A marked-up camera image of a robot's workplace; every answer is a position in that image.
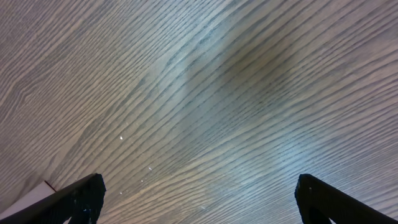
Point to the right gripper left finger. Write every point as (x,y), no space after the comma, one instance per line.
(80,203)

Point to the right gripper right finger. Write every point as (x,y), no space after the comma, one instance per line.
(319,202)

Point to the white cardboard box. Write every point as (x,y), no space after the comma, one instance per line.
(38,193)

